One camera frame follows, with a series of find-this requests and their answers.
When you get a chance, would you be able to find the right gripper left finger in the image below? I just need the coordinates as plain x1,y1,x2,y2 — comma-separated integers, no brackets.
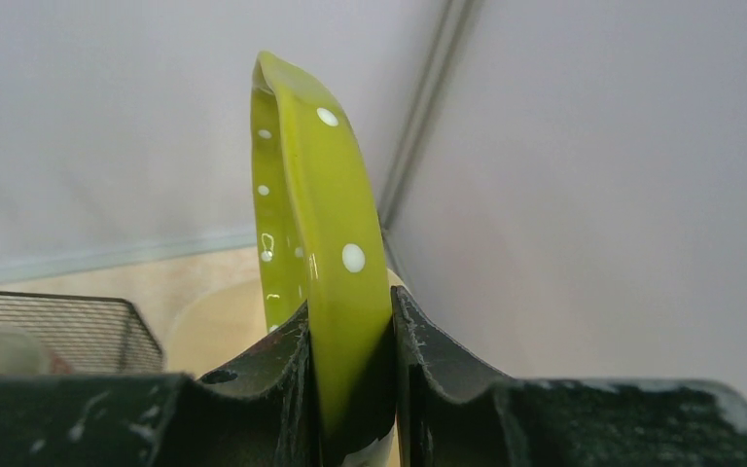
0,310,314,466

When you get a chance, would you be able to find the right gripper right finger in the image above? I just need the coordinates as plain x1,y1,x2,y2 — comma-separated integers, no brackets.
391,286,747,466

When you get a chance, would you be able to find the green polka dot plate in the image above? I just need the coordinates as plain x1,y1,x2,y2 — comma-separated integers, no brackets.
250,51,396,466

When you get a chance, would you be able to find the black wire basket rack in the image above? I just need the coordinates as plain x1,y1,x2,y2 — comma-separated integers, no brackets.
0,291,164,374

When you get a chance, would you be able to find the dark sauce bottle black cap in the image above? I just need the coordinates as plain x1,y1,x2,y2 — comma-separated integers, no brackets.
0,326,74,376

